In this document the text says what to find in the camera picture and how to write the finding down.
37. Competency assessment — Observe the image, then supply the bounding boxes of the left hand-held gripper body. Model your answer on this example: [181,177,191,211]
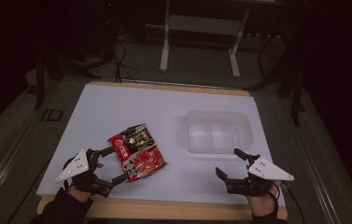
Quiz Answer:
[54,147,116,199]

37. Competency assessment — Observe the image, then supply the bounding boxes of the white metal stand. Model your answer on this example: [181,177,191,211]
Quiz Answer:
[159,0,253,79]

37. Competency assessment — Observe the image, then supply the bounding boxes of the metal floor rail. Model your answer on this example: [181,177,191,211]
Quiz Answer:
[0,116,42,216]
[278,92,344,224]

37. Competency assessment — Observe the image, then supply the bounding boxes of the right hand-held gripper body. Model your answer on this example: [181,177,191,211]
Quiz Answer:
[224,153,296,198]

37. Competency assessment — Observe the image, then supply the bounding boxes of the white table mat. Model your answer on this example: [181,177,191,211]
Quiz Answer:
[35,83,288,207]

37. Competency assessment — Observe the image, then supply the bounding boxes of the person's right hand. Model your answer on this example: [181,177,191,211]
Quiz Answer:
[246,179,283,218]

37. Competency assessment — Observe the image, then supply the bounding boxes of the black floor cables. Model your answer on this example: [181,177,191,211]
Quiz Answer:
[111,39,140,84]

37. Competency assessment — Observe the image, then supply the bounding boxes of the black metal stand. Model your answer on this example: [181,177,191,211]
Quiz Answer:
[33,43,104,110]
[244,29,307,128]

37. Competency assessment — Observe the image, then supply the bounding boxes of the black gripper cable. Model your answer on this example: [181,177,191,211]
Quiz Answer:
[279,181,306,224]

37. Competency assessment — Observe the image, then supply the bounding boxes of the red seasoning packet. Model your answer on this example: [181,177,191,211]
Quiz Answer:
[106,122,168,183]

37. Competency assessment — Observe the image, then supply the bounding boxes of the black floor plate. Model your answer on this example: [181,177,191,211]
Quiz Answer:
[40,108,64,122]

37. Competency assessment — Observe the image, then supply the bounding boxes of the clear plastic container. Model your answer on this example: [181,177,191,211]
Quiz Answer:
[186,108,255,155]

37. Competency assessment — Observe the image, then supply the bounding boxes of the person's left hand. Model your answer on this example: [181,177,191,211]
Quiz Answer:
[63,156,105,203]

